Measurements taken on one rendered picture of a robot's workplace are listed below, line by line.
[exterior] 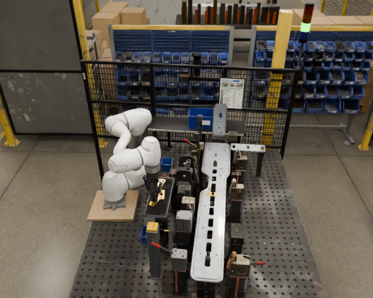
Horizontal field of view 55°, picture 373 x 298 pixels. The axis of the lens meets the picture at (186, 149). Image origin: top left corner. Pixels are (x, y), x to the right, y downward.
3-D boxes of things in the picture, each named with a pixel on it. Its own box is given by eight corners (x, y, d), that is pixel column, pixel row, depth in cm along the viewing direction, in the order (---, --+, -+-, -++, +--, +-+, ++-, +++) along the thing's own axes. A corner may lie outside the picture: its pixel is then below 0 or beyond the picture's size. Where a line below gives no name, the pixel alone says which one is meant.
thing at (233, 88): (242, 109, 328) (246, 78, 311) (217, 108, 330) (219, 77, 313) (242, 109, 330) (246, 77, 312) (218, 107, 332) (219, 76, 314)
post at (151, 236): (160, 279, 233) (157, 233, 208) (149, 278, 234) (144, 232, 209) (162, 269, 240) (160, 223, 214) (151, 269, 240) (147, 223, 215)
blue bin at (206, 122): (222, 130, 321) (222, 117, 314) (187, 128, 323) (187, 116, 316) (222, 120, 335) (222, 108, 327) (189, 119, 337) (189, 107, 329)
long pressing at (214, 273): (227, 284, 198) (228, 282, 197) (187, 279, 200) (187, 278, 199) (230, 143, 311) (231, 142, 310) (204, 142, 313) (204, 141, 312)
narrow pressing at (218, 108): (225, 139, 315) (227, 104, 296) (212, 138, 316) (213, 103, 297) (225, 138, 316) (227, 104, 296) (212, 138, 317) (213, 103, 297)
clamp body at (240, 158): (245, 194, 301) (249, 161, 281) (231, 193, 302) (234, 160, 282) (245, 187, 308) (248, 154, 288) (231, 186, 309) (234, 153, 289)
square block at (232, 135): (234, 168, 329) (237, 135, 308) (225, 168, 330) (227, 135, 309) (234, 163, 336) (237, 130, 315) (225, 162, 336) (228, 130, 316)
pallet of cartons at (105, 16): (142, 77, 668) (137, 19, 608) (99, 75, 673) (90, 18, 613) (151, 54, 766) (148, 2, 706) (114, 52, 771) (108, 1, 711)
